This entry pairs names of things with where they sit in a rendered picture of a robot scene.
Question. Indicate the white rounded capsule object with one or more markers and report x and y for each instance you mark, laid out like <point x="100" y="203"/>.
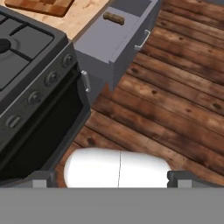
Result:
<point x="116" y="169"/>

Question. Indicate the black cooker with hob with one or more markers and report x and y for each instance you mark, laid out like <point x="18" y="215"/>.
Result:
<point x="23" y="52"/>

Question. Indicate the grey cupboard front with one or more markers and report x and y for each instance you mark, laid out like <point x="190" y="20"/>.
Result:
<point x="97" y="84"/>

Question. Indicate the wooden chequered cutting board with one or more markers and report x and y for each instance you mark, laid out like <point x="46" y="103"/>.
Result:
<point x="40" y="5"/>

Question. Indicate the black cooker knob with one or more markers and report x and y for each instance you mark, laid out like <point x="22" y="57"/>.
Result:
<point x="68" y="60"/>
<point x="52" y="78"/>
<point x="13" y="121"/>
<point x="35" y="97"/>

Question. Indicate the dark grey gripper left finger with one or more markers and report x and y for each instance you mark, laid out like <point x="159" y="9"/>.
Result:
<point x="43" y="178"/>

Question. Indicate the black oven door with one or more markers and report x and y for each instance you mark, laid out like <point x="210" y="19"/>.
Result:
<point x="43" y="128"/>

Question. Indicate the grey open drawer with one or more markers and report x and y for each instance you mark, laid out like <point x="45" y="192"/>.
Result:
<point x="108" y="40"/>

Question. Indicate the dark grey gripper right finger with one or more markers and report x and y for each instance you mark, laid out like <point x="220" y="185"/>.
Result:
<point x="178" y="178"/>

